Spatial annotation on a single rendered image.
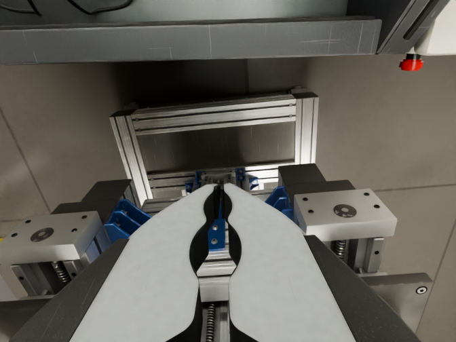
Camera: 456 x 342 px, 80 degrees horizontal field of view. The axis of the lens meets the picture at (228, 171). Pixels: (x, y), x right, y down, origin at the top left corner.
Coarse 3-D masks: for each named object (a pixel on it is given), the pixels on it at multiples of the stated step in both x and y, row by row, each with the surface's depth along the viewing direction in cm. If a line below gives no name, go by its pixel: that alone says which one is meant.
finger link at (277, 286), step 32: (224, 192) 11; (256, 224) 9; (288, 224) 9; (256, 256) 8; (288, 256) 8; (256, 288) 7; (288, 288) 7; (320, 288) 7; (256, 320) 6; (288, 320) 6; (320, 320) 6
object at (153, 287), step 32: (160, 224) 9; (192, 224) 9; (128, 256) 8; (160, 256) 8; (192, 256) 9; (128, 288) 7; (160, 288) 7; (192, 288) 7; (96, 320) 6; (128, 320) 6; (160, 320) 6; (192, 320) 6
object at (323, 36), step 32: (0, 32) 33; (32, 32) 33; (64, 32) 33; (96, 32) 33; (128, 32) 33; (160, 32) 33; (192, 32) 33; (224, 32) 33; (256, 32) 33; (288, 32) 33; (320, 32) 33; (352, 32) 33; (0, 64) 35
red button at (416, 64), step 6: (408, 54) 48; (414, 54) 47; (402, 60) 50; (408, 60) 48; (414, 60) 47; (420, 60) 47; (402, 66) 48; (408, 66) 48; (414, 66) 47; (420, 66) 47
